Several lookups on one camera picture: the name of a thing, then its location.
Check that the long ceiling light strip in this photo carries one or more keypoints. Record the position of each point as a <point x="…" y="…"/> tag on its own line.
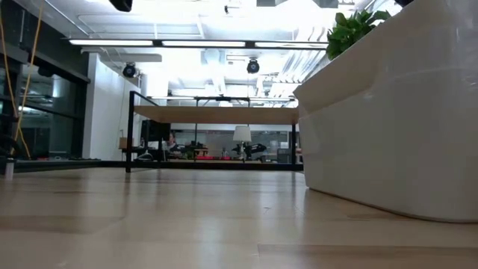
<point x="112" y="42"/>
<point x="291" y="45"/>
<point x="203" y="43"/>

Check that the potted green plant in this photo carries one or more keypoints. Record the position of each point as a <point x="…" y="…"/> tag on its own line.
<point x="347" y="31"/>

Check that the black round ceiling fixture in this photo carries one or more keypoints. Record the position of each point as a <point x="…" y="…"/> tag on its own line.
<point x="129" y="71"/>
<point x="252" y="66"/>

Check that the black monitor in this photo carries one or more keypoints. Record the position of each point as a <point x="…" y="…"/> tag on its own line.
<point x="155" y="130"/>

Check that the person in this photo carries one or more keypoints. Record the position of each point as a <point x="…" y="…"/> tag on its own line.
<point x="172" y="142"/>

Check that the white shade table lamp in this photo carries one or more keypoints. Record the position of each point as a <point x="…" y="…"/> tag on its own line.
<point x="242" y="134"/>

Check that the small white cylinder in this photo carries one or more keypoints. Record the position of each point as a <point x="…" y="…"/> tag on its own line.
<point x="9" y="170"/>

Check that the wooden shelf black metal frame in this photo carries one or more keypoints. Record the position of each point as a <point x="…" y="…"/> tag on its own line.
<point x="216" y="115"/>

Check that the black rig frame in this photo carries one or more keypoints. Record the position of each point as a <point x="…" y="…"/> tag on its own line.
<point x="74" y="164"/>

